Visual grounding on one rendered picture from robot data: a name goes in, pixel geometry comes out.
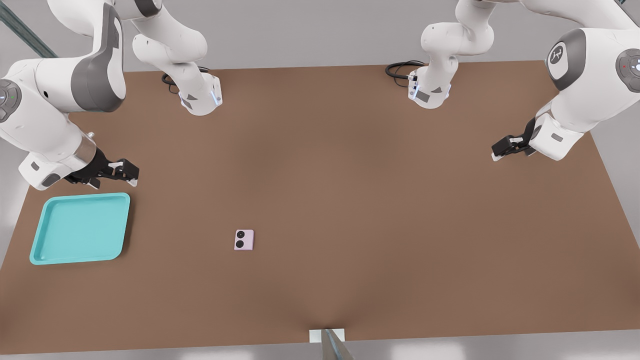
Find pale blue-green tray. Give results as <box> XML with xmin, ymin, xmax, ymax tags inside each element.
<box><xmin>29</xmin><ymin>192</ymin><xmax>131</xmax><ymax>266</ymax></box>

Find small pale lilac phone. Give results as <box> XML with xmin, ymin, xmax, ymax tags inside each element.
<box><xmin>233</xmin><ymin>229</ymin><xmax>255</xmax><ymax>251</ymax></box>

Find black cable loop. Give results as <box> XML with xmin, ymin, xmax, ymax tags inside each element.
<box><xmin>161</xmin><ymin>66</ymin><xmax>211</xmax><ymax>95</ymax></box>
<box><xmin>385</xmin><ymin>60</ymin><xmax>427</xmax><ymax>89</ymax></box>

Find silver frame post with foot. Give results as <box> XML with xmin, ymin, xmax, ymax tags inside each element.
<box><xmin>309</xmin><ymin>328</ymin><xmax>355</xmax><ymax>360</ymax></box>

